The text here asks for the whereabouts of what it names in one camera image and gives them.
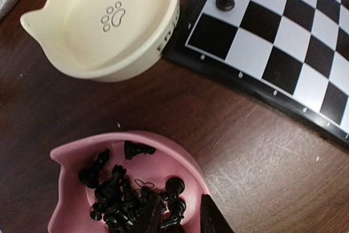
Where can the pink cat-shaped bowl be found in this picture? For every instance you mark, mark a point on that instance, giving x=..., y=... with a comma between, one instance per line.
x=72, y=213

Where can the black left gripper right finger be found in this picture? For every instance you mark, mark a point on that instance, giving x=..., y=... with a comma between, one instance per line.
x=211, y=219

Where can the cream cat-shaped bowl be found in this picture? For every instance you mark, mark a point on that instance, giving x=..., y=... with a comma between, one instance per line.
x=103, y=40

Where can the black chess piece in bowl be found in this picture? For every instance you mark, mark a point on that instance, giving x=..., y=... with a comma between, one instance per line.
x=174, y=187
x=132, y=149
x=89, y=177
x=97, y=211
x=110, y=190

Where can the black white chessboard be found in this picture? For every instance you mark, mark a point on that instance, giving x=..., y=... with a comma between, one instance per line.
x=292, y=54

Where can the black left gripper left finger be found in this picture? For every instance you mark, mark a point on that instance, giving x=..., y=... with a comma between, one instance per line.
x=151, y=211

